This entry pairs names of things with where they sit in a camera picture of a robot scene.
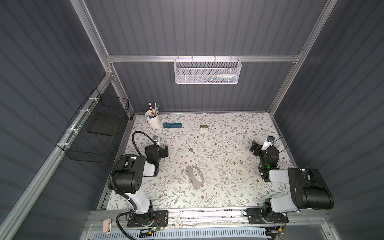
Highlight key with green cap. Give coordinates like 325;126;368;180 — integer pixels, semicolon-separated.
184;148;195;155

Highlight silver metal key holder plate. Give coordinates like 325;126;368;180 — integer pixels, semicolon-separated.
186;166;205;190

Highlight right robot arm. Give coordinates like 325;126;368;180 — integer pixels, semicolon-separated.
246;136;335;224

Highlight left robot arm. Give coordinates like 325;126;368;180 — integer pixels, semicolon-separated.
108;145;169;228

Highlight teal pencil case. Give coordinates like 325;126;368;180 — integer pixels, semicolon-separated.
163;123;183;129

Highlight white mug pen holder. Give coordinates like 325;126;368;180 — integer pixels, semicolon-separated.
145;110;162;129

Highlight pens in mug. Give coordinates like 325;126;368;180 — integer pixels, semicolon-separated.
147;103;159;119

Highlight beige small stapler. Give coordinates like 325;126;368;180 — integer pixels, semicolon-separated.
199;125;210;134

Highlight small white tag device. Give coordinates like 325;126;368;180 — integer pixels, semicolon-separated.
173;215;183;229

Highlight pink white small device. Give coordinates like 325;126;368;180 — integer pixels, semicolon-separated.
102;218;112;235

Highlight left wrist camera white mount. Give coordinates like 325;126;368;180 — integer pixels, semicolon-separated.
153;136;160;145

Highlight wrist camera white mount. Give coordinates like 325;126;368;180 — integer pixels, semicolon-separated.
153;136;160;145
261;136;275;151

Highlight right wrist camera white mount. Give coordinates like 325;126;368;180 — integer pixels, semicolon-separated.
261;136;275;151

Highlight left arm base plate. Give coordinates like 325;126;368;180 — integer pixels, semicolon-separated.
126;211;169;228

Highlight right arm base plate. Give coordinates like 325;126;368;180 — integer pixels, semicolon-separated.
245;208;289;225

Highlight black wire basket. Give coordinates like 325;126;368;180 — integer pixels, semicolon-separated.
57;89;130;164

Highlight white ribbed cable duct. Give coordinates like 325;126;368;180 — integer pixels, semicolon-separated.
92;227;271;240

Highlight white wire mesh basket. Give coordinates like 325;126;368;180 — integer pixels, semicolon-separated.
173;58;242;85

